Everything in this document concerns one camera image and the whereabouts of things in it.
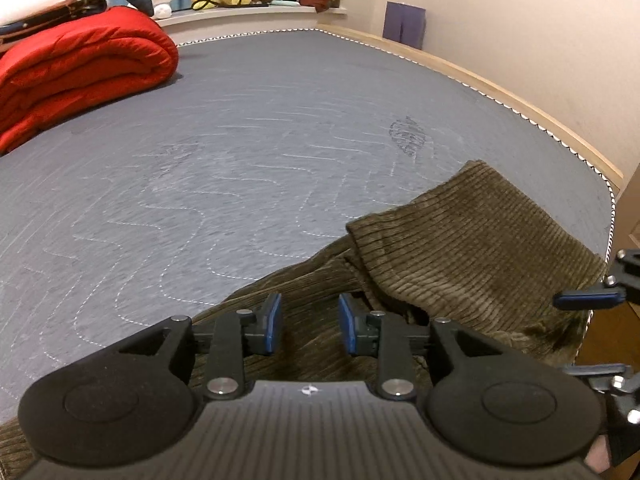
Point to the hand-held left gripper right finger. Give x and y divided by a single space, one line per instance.
347 322

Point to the dark patterned cloth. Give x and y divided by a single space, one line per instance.
60 12

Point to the red folded quilt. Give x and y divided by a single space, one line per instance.
75 75

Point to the grey quilted mattress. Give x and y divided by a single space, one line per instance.
250 150

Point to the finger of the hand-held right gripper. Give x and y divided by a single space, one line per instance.
585 301
595 371

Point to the purple box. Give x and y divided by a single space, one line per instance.
405 25

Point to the wooden bed frame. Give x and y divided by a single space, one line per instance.
475 80

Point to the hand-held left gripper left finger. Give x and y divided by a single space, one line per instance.
272 322

